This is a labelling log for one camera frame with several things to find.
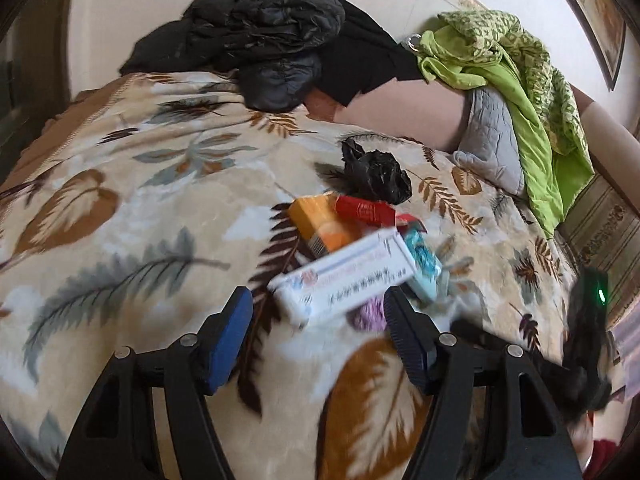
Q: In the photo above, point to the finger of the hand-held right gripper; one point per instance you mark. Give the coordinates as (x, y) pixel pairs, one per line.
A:
(480, 332)

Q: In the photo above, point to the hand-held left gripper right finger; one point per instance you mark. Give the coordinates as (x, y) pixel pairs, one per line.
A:
(405, 345)

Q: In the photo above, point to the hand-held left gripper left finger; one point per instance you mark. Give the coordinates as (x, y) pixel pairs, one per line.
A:
(230, 340)

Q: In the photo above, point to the teal packet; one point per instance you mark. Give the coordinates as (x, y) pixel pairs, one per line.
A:
(422, 265)

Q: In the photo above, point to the white long box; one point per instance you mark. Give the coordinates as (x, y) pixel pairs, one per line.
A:
(345, 280)

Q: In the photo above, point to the red cigarette pack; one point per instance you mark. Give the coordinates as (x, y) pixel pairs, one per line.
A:
(365, 210)

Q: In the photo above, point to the purple wrapper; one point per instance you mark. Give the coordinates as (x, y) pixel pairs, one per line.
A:
(370, 315)

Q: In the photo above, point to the striped sofa cushion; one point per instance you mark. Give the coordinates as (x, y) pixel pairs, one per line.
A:
(605, 230)

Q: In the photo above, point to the orange box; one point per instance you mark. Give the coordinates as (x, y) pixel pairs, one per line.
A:
(320, 220)

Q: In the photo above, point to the black plastic bag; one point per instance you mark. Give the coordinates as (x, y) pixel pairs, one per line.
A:
(375, 175)

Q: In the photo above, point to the leaf print blanket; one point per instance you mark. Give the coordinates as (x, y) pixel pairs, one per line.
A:
(150, 185)

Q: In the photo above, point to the grey quilted pillow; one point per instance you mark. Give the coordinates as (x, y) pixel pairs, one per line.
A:
(487, 135)

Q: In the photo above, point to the green patterned quilt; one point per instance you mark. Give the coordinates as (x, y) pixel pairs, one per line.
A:
(525, 125)

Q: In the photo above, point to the black cloth garment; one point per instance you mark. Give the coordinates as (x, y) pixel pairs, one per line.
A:
(360, 55)

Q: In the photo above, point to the black puffer jacket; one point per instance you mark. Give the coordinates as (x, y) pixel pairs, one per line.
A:
(250, 25)

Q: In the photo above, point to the dark framed wall picture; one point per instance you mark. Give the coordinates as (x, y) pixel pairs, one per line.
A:
(607, 20)

